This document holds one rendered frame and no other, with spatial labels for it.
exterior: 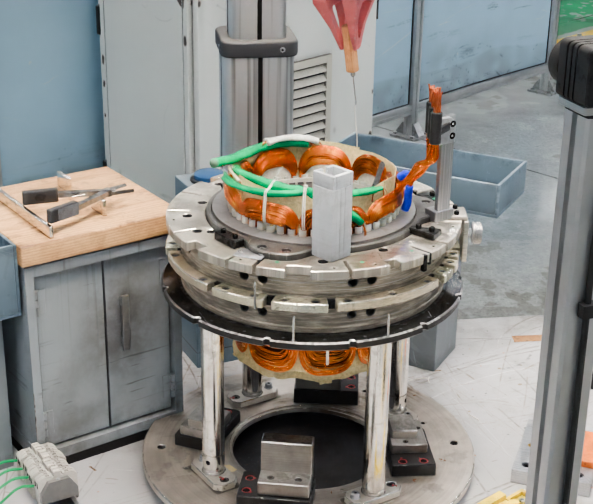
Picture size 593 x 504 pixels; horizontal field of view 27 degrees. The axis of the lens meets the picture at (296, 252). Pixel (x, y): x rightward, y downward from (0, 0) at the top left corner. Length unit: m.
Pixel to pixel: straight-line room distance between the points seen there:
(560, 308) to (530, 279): 3.06
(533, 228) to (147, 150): 1.38
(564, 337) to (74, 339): 0.70
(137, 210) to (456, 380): 0.51
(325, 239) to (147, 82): 2.54
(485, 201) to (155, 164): 2.32
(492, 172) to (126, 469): 0.61
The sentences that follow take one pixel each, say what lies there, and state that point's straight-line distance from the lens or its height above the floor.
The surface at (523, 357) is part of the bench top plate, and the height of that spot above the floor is 0.78.
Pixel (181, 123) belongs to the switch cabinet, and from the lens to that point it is 3.66.
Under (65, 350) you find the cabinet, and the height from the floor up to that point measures 0.92.
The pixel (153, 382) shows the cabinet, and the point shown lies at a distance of 1.53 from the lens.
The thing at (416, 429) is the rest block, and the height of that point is 0.84.
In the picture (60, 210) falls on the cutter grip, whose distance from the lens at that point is 1.39.
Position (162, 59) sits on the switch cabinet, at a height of 0.68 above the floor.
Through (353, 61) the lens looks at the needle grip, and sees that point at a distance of 1.60.
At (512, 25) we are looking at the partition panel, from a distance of 5.70.
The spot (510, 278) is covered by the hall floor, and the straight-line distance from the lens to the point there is 3.95.
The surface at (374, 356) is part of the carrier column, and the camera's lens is 1.31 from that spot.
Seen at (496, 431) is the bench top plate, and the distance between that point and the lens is 1.59.
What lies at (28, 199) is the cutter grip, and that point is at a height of 1.09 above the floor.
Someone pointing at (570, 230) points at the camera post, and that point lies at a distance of 0.88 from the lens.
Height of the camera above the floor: 1.59
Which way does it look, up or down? 23 degrees down
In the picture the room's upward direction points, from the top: 1 degrees clockwise
